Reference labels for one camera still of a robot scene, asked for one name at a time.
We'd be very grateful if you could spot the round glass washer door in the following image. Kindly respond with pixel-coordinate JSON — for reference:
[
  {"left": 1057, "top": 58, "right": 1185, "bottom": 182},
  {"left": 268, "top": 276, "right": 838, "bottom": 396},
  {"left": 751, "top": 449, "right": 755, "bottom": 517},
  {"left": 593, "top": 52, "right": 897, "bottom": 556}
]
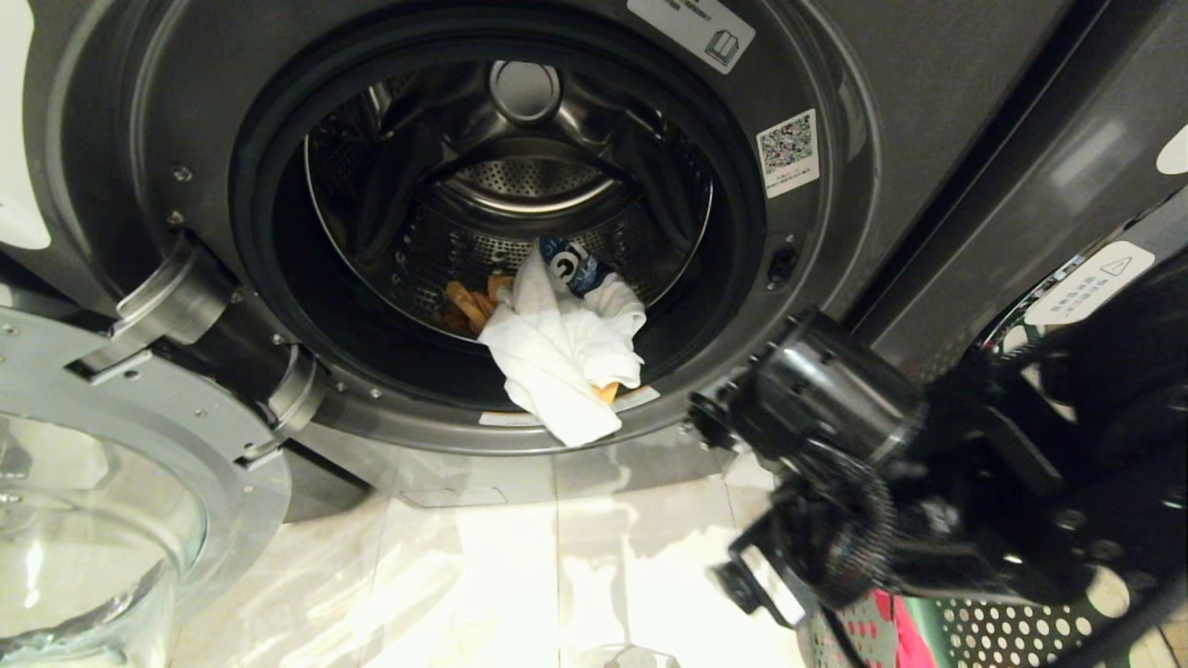
[{"left": 0, "top": 234, "right": 328, "bottom": 668}]

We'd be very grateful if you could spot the green perforated laundry basket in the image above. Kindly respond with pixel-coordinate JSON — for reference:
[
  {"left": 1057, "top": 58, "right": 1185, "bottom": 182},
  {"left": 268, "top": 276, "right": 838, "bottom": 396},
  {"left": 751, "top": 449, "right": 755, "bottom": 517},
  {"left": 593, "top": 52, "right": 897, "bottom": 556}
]
[{"left": 806, "top": 590, "right": 1188, "bottom": 668}]

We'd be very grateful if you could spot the white garment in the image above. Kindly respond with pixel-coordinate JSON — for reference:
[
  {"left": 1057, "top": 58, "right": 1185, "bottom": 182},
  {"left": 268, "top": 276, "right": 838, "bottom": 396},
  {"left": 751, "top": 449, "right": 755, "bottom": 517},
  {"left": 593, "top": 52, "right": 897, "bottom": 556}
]
[{"left": 477, "top": 243, "right": 649, "bottom": 449}]

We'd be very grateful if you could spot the dark blue printed garment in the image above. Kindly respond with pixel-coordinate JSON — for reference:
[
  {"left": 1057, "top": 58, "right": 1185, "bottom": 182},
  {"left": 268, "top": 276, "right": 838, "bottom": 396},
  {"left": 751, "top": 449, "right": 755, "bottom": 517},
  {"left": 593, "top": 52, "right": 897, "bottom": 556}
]
[{"left": 537, "top": 236, "right": 615, "bottom": 300}]

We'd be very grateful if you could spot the orange garment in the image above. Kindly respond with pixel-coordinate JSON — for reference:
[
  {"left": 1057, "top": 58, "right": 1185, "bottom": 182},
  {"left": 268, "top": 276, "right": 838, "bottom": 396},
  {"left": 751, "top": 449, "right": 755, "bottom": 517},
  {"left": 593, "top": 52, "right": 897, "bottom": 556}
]
[{"left": 443, "top": 273, "right": 517, "bottom": 337}]

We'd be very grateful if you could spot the white code sticker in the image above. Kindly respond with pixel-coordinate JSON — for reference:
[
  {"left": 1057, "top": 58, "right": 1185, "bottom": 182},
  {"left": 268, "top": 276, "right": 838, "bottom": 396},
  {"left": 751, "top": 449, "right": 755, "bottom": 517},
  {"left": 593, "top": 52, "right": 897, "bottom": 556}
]
[{"left": 755, "top": 109, "right": 821, "bottom": 199}]

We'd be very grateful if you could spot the white instruction sticker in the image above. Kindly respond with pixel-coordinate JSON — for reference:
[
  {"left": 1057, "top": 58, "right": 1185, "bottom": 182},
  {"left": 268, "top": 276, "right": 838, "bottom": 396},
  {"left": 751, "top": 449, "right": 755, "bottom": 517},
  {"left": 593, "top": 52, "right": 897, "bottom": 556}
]
[{"left": 626, "top": 0, "right": 756, "bottom": 76}]

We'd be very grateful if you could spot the pink garment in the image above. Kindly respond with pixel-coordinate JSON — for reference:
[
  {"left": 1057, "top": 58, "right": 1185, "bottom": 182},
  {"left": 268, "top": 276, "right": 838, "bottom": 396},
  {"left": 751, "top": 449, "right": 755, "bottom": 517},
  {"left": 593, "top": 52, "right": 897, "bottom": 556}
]
[{"left": 871, "top": 592, "right": 940, "bottom": 668}]

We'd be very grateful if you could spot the dark grey washing machine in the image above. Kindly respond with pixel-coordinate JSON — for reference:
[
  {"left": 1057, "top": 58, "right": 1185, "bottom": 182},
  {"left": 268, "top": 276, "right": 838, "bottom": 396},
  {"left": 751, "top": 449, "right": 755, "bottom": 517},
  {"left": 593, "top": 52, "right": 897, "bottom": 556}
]
[
  {"left": 0, "top": 0, "right": 1082, "bottom": 509},
  {"left": 849, "top": 0, "right": 1188, "bottom": 377}
]

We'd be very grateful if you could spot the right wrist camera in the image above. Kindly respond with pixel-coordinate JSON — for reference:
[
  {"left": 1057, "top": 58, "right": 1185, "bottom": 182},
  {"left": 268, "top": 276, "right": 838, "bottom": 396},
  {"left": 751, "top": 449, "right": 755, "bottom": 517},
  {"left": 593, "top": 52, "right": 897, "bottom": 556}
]
[{"left": 709, "top": 516, "right": 810, "bottom": 634}]

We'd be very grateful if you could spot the black cable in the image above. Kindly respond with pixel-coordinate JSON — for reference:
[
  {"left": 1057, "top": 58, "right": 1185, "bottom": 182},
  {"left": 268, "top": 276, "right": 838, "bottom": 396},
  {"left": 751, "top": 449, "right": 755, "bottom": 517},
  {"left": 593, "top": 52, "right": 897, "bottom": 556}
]
[{"left": 778, "top": 453, "right": 897, "bottom": 611}]

